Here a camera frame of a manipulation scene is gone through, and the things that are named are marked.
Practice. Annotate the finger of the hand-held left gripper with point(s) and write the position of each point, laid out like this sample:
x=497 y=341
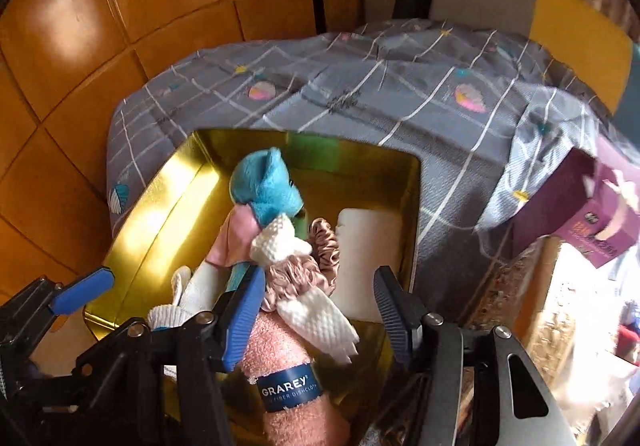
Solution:
x=82 y=291

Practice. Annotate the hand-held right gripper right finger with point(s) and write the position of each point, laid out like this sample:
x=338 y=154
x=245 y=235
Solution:
x=392 y=316

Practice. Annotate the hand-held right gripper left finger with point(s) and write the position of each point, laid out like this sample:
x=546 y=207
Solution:
x=245 y=321

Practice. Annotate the pink towel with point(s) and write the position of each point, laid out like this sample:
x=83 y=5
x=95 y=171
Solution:
x=280 y=351

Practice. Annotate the white socks with blue band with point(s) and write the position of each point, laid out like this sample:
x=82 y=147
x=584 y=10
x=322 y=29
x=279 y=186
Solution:
x=195 y=291

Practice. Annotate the white sponge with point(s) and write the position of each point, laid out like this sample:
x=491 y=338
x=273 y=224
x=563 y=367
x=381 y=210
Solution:
x=370 y=256

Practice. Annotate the pink satin scrunchie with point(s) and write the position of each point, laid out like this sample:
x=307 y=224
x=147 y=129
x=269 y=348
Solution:
x=295 y=276

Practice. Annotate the white knitted sock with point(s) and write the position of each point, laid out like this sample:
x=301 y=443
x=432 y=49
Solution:
x=320 y=321

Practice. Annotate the brown satin scrunchie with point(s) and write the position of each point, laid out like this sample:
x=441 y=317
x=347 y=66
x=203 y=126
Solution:
x=325 y=246

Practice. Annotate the gold tin box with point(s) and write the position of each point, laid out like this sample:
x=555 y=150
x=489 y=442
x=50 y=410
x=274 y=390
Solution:
x=165 y=206

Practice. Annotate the blue teddy bear plush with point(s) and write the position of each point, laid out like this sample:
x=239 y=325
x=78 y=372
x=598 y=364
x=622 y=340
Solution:
x=270 y=181

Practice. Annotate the gold embossed tissue box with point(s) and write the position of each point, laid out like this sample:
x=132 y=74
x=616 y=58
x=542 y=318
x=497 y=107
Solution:
x=505 y=286

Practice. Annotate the purple cardboard box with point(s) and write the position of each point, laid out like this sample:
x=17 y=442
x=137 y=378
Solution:
x=550 y=206

